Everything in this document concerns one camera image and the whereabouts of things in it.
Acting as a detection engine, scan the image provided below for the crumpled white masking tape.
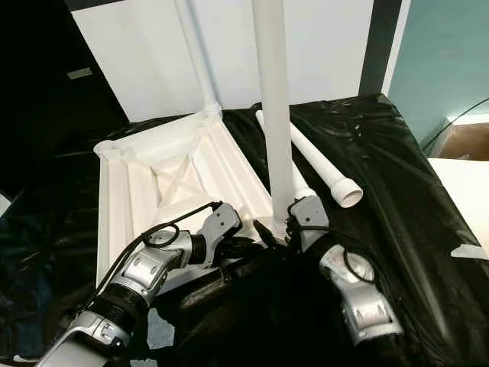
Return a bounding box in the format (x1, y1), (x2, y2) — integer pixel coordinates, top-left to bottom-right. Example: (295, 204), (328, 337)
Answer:
(144, 312), (175, 351)

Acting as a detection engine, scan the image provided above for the black plastic sheet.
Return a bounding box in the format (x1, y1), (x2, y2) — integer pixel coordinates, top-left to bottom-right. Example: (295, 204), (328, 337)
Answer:
(0, 93), (489, 367)

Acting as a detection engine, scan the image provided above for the white side table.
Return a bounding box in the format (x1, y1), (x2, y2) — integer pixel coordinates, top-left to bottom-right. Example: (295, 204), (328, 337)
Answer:
(428, 157), (489, 265)

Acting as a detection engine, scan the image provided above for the white tape strip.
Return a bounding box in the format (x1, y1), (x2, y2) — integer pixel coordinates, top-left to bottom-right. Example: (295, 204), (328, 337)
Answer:
(451, 243), (486, 259)

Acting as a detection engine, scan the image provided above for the brown cardboard box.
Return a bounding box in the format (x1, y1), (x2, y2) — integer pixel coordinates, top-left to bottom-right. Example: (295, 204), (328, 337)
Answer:
(436, 122), (489, 161)

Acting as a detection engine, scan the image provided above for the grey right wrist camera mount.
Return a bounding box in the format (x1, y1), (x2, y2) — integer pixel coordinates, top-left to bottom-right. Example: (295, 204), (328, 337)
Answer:
(288, 194), (331, 251)

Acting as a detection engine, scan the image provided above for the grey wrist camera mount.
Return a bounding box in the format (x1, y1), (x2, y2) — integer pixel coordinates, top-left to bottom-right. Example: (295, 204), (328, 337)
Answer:
(288, 194), (331, 251)
(197, 202), (245, 266)

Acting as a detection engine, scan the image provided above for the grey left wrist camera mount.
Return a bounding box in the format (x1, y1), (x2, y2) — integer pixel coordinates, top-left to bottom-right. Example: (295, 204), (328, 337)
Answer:
(197, 202), (245, 266)

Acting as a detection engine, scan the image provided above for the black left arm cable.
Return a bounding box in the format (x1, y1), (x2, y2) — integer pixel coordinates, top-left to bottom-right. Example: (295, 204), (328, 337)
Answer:
(96, 200), (222, 314)

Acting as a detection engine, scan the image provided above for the black vertical post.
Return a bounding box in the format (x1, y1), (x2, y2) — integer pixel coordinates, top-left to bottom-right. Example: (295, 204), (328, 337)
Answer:
(357, 0), (406, 99)

